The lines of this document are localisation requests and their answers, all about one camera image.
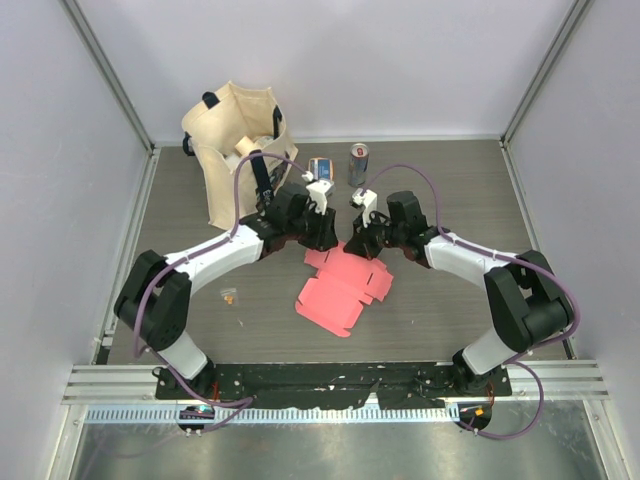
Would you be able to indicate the round tin with label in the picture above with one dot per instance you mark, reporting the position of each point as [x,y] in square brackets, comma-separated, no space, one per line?
[263,141]

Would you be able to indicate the aluminium front rail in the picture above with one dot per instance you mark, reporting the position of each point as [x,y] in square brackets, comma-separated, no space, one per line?
[557,380]

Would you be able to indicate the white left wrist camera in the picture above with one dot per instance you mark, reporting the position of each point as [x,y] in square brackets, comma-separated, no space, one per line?
[319,191]

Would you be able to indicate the slotted cable duct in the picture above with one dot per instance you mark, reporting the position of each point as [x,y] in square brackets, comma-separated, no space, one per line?
[196,414]

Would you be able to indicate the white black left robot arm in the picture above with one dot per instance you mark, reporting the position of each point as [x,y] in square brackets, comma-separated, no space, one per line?
[156,295]

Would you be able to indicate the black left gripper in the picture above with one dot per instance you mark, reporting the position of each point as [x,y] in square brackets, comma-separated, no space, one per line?
[324,237]

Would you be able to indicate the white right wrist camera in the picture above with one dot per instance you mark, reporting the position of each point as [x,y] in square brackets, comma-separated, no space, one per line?
[365,200]

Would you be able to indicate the aluminium corner post left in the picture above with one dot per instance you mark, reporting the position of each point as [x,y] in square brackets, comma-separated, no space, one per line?
[105,68]

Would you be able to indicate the clear plastic bottle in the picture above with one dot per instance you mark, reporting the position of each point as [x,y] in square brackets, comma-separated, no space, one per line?
[235,161]

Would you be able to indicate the pink paper box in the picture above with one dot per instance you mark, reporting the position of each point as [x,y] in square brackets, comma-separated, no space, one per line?
[344,284]

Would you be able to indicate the beige canvas tote bag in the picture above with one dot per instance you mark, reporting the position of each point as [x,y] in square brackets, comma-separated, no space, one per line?
[211,130]

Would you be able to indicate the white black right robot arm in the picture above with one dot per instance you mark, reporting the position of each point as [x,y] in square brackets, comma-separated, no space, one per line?
[527,306]

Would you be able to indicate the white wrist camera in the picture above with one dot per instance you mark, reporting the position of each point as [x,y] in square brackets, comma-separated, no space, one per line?
[365,200]
[319,191]

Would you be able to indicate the aluminium corner post right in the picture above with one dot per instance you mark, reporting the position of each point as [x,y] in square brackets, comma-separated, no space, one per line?
[568,26]

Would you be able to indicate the cream lotion bottle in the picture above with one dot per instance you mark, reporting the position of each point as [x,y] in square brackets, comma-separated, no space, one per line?
[245,147]

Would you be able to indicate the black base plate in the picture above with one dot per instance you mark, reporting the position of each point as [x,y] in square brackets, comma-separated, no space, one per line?
[334,386]

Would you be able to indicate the orange sponge blue label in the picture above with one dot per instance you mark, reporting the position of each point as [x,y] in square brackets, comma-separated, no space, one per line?
[321,167]

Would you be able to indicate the aluminium corner post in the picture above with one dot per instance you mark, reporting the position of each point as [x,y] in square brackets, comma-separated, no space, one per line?
[568,26]
[105,68]

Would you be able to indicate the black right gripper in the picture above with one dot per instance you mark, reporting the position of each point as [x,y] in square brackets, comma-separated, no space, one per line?
[360,243]

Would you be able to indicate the silver energy drink can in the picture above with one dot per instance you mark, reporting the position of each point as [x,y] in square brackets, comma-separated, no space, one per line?
[358,164]

